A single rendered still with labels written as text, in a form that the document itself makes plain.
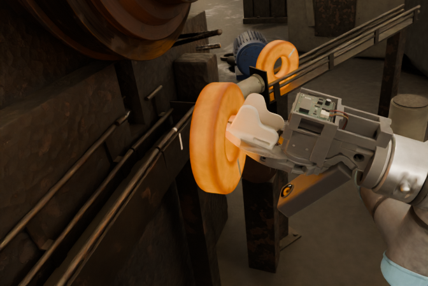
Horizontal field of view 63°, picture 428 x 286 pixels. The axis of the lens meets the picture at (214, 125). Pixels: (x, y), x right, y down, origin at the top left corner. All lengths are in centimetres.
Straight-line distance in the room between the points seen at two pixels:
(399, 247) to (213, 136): 28
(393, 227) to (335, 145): 15
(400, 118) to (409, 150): 88
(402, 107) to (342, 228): 54
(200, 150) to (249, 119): 7
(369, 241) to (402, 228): 100
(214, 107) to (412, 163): 23
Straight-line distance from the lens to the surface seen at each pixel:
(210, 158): 42
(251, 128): 44
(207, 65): 90
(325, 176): 46
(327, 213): 160
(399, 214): 55
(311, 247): 146
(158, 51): 69
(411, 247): 51
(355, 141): 44
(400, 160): 44
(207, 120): 42
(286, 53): 110
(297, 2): 343
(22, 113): 59
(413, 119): 132
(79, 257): 57
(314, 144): 43
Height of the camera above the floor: 107
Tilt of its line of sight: 28 degrees down
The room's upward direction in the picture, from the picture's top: 7 degrees counter-clockwise
